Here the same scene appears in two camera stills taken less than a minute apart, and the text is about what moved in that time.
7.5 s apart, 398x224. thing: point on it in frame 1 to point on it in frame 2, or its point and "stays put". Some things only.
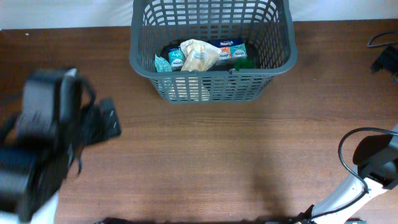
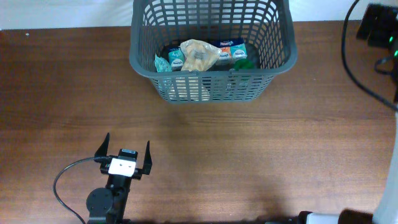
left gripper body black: (94, 128) to (138, 174)
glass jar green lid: (243, 63) stays put
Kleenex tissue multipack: (231, 48) stays put
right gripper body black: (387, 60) to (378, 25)
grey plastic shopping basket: (266, 24) stays put
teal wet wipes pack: (161, 65) stays put
